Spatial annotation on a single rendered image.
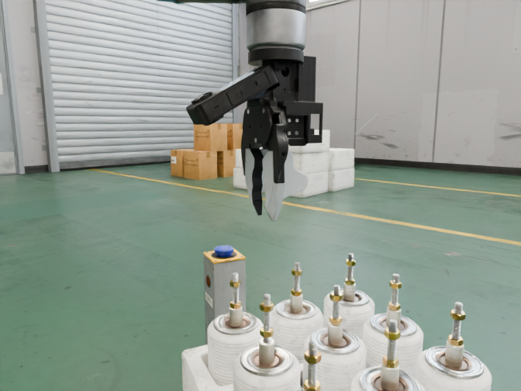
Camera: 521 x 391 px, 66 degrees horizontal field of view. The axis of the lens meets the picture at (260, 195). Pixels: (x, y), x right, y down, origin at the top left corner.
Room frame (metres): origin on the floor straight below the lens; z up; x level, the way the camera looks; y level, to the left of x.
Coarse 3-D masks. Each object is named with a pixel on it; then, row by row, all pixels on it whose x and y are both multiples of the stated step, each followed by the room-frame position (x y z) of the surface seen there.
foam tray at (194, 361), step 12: (192, 348) 0.67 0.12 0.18; (204, 348) 0.67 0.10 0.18; (192, 360) 0.63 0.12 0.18; (204, 360) 0.65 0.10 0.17; (192, 372) 0.60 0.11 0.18; (204, 372) 0.60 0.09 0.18; (300, 372) 0.60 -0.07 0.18; (192, 384) 0.60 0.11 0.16; (204, 384) 0.57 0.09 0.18; (300, 384) 0.60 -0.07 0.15
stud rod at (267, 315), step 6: (264, 294) 0.52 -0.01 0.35; (264, 300) 0.52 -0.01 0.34; (270, 300) 0.52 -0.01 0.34; (264, 312) 0.52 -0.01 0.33; (270, 312) 0.52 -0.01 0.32; (264, 318) 0.52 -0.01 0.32; (270, 318) 0.52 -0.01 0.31; (264, 324) 0.52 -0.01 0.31; (270, 324) 0.52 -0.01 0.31; (264, 342) 0.52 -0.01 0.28
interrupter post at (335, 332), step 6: (330, 324) 0.57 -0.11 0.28; (342, 324) 0.57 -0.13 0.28; (330, 330) 0.56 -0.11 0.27; (336, 330) 0.56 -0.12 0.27; (342, 330) 0.57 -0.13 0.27; (330, 336) 0.56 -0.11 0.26; (336, 336) 0.56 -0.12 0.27; (342, 336) 0.57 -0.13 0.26; (330, 342) 0.56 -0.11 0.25; (336, 342) 0.56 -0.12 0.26
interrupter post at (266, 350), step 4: (260, 340) 0.52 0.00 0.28; (272, 340) 0.52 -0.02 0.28; (260, 344) 0.51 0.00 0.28; (264, 344) 0.51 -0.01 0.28; (268, 344) 0.51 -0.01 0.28; (272, 344) 0.51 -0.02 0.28; (260, 348) 0.51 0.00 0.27; (264, 348) 0.51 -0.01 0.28; (268, 348) 0.51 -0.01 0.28; (272, 348) 0.51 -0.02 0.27; (260, 352) 0.51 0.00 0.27; (264, 352) 0.51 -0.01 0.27; (268, 352) 0.51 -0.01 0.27; (272, 352) 0.51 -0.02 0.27; (260, 356) 0.51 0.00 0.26; (264, 356) 0.51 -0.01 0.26; (268, 356) 0.51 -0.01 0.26; (272, 356) 0.51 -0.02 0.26; (260, 360) 0.51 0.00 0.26; (264, 360) 0.51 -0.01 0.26; (268, 360) 0.51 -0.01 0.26; (272, 360) 0.51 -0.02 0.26; (264, 364) 0.51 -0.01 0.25; (268, 364) 0.51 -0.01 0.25
